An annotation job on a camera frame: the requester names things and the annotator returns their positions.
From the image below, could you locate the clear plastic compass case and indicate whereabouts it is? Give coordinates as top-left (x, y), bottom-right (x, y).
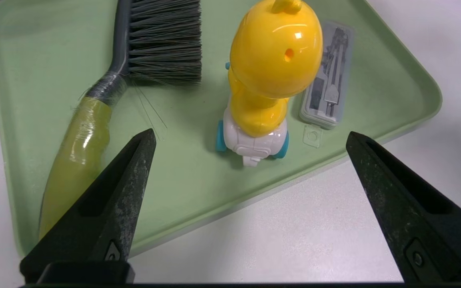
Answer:
top-left (299, 20), bottom-right (355, 130)

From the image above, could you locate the grey brush with green handle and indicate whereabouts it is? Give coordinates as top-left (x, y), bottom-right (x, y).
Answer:
top-left (38, 0), bottom-right (203, 240)

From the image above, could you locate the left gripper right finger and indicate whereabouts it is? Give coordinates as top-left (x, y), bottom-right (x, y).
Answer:
top-left (346, 132), bottom-right (461, 283)

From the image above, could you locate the yellow duck toy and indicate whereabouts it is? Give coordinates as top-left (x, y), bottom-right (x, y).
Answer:
top-left (215, 0), bottom-right (324, 167)

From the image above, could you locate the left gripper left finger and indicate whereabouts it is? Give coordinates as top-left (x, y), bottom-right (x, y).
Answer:
top-left (19, 128), bottom-right (156, 281)

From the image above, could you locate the light green plastic tray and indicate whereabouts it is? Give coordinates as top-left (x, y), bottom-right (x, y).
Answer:
top-left (0, 0), bottom-right (443, 258)

